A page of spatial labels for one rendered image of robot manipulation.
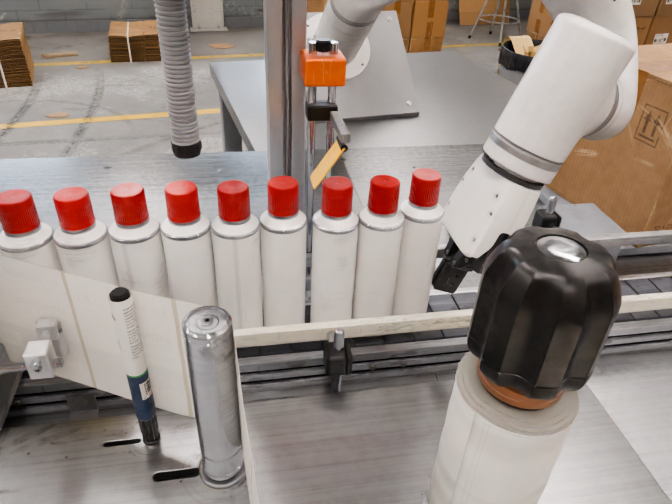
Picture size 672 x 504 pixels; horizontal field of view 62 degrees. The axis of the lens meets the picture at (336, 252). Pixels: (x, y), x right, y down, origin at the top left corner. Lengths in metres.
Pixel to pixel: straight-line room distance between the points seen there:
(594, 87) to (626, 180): 0.47
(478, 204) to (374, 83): 0.92
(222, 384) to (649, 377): 0.58
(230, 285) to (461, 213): 0.28
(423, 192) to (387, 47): 1.01
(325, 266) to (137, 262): 0.20
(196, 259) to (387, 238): 0.21
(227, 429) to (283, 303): 0.19
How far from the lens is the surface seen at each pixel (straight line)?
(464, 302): 0.78
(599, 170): 1.10
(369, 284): 0.65
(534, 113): 0.61
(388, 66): 1.57
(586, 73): 0.61
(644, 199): 1.05
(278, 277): 0.63
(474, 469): 0.44
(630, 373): 0.84
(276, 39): 0.67
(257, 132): 1.39
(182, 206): 0.58
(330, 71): 0.62
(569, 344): 0.35
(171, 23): 0.62
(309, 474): 0.57
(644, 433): 0.77
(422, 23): 4.33
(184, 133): 0.66
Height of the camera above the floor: 1.36
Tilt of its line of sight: 34 degrees down
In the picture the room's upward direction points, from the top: 3 degrees clockwise
